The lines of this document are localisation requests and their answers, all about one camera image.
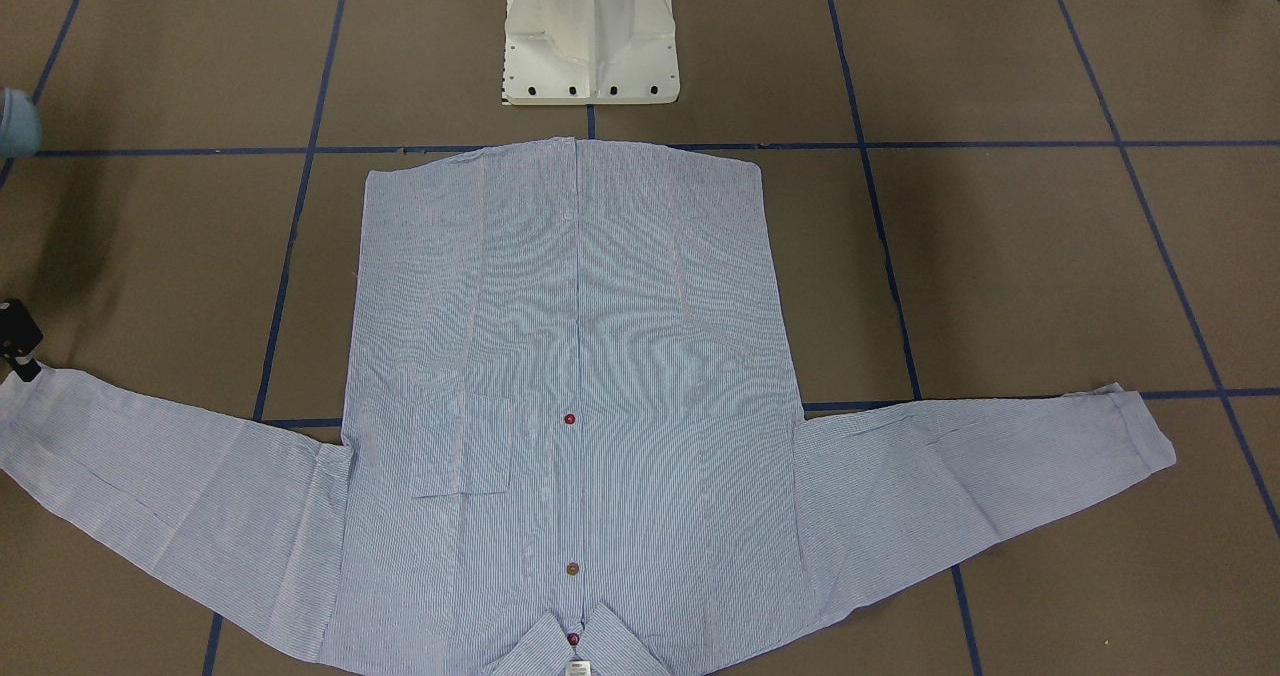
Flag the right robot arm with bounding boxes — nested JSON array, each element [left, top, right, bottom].
[[1, 87, 44, 383]]

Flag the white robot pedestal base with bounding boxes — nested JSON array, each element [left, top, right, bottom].
[[500, 0, 681, 106]]

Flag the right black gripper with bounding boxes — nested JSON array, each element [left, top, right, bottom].
[[1, 300, 44, 383]]

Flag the blue striped button shirt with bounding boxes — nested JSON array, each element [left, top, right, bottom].
[[3, 138, 1176, 675]]

